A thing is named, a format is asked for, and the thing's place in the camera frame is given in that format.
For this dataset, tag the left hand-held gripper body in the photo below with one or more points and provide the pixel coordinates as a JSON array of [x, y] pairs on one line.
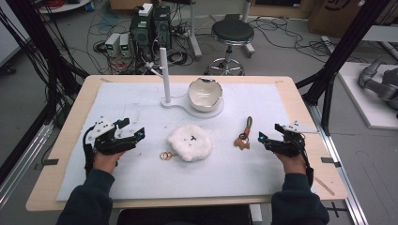
[[108, 144]]

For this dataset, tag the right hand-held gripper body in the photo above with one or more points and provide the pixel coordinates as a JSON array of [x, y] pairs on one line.
[[289, 143]]

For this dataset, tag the person's left hand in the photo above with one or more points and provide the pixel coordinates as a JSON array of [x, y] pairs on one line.
[[104, 162]]

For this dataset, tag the person's right hand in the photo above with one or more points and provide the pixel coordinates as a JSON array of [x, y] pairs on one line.
[[293, 164]]

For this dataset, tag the wooden table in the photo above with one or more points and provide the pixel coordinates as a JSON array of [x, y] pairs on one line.
[[325, 175]]

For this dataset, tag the white table mat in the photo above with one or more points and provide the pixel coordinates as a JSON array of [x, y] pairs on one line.
[[150, 181]]

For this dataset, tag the white stand with pole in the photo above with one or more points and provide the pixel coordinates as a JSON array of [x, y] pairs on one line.
[[165, 72]]

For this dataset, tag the white eggshell-shaped bowl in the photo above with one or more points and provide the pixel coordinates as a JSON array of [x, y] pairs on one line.
[[205, 93]]

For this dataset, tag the grey power supply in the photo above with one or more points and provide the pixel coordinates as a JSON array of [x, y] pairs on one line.
[[124, 45], [112, 43]]

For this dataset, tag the white platform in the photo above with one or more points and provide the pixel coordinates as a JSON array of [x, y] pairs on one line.
[[363, 103]]

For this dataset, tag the black computer tower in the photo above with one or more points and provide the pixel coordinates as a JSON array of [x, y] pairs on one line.
[[140, 34], [162, 26]]

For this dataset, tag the black round stool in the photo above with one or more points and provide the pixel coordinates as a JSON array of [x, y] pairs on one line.
[[232, 31]]

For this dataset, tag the white desk leg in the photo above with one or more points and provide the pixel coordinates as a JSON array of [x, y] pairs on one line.
[[194, 34]]

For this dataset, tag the white box on computer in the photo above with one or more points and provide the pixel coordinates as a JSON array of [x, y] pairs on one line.
[[145, 9]]

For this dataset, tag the cardboard box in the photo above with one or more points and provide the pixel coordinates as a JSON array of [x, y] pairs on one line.
[[331, 15]]

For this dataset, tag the aluminium rail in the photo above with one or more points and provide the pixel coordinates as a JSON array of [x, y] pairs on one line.
[[344, 175], [22, 168]]

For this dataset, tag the black metal frame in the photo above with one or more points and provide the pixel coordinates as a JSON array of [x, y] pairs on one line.
[[347, 43], [34, 34]]

